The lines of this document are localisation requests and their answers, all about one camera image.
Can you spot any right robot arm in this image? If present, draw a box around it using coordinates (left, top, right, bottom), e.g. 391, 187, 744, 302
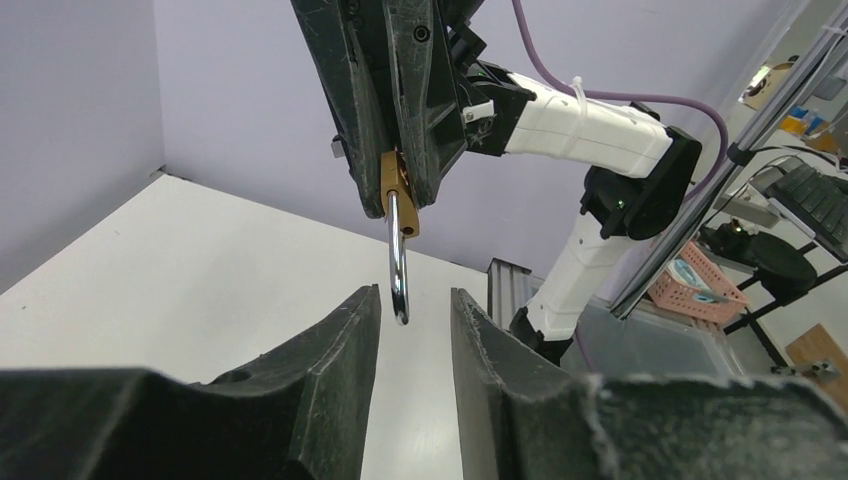
292, 1, 702, 363

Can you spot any pink plastic basket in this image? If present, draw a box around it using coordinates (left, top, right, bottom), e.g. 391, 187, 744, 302
647, 242, 749, 325

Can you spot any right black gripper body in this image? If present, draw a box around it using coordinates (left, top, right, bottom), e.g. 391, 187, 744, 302
423, 1, 511, 156

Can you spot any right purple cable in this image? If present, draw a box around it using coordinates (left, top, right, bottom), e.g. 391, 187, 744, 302
510, 0, 730, 203

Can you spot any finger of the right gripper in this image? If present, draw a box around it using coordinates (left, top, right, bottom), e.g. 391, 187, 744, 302
384, 1, 467, 209
292, 0, 398, 219

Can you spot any small brass padlock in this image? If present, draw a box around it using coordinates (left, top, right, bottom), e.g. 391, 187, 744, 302
380, 150, 420, 326

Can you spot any black keyboard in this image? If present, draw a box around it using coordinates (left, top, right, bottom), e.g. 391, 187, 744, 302
765, 164, 847, 264

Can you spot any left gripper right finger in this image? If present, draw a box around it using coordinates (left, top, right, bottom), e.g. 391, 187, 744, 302
450, 288, 847, 479

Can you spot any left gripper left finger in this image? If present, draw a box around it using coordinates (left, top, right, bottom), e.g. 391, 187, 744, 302
1, 285, 382, 479

